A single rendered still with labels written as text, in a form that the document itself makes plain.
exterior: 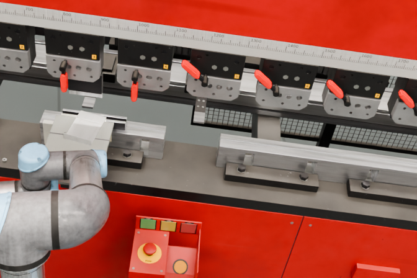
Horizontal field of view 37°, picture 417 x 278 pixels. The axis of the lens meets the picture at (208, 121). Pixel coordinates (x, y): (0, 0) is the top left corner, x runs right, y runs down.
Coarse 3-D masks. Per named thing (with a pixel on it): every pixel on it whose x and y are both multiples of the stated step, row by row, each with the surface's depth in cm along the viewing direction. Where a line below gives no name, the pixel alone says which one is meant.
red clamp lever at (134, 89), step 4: (136, 72) 172; (132, 76) 170; (136, 76) 170; (132, 80) 171; (136, 80) 171; (132, 84) 173; (136, 84) 173; (132, 88) 173; (136, 88) 173; (132, 92) 174; (136, 92) 175; (132, 96) 175; (136, 96) 176; (132, 100) 176; (136, 100) 177
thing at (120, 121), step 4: (64, 112) 194; (68, 112) 193; (72, 112) 193; (76, 112) 193; (92, 112) 194; (104, 116) 193; (108, 116) 194; (112, 116) 194; (116, 116) 194; (120, 116) 194; (108, 120) 192; (112, 120) 192; (116, 120) 193; (120, 120) 194; (124, 120) 194; (116, 124) 193; (120, 124) 192; (124, 124) 192; (116, 128) 194; (120, 128) 194; (124, 128) 194
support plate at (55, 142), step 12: (60, 120) 190; (72, 120) 190; (60, 132) 186; (108, 132) 188; (48, 144) 182; (60, 144) 183; (72, 144) 183; (84, 144) 184; (96, 144) 184; (108, 144) 185; (60, 180) 173
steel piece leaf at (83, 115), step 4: (80, 112) 193; (84, 112) 193; (88, 112) 193; (80, 116) 192; (84, 116) 192; (88, 116) 192; (92, 116) 192; (96, 116) 193; (100, 116) 193; (92, 120) 191; (96, 120) 191; (100, 120) 191; (104, 120) 192
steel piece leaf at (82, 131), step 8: (80, 120) 190; (88, 120) 191; (72, 128) 187; (80, 128) 188; (88, 128) 188; (96, 128) 189; (64, 136) 184; (72, 136) 183; (80, 136) 186; (88, 136) 186; (88, 144) 183
